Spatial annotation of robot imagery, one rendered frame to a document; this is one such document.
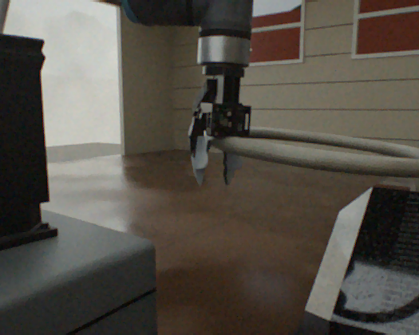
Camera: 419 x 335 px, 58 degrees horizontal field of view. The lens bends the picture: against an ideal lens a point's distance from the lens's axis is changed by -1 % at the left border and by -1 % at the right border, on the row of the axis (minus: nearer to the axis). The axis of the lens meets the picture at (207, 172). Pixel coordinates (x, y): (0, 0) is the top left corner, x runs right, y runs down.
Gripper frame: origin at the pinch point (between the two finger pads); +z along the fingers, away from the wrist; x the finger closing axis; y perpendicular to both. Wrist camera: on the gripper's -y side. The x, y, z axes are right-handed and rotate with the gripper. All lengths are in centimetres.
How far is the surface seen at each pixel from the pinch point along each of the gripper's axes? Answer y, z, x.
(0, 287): 31.4, 3.1, -31.0
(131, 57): -793, -102, 87
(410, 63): -435, -95, 493
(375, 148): -6.6, -5.1, 43.7
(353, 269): 5.8, 19.3, 30.6
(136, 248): 25.0, 2.9, -18.1
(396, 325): 17.7, 25.0, 31.6
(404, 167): 23.8, -6.1, 21.1
